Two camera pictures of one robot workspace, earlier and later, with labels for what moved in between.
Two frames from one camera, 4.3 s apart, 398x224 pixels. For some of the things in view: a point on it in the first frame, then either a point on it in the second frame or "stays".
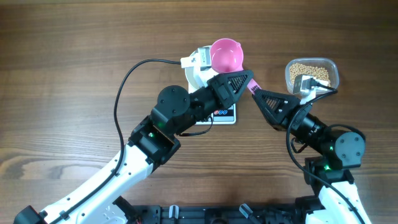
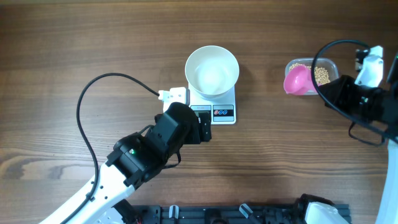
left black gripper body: [205, 103] → [194, 137]
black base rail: [216, 214] stays
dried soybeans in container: [318, 73] stays
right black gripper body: [306, 126] → [364, 103]
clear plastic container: [324, 71] stays
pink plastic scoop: [227, 56] → [298, 81]
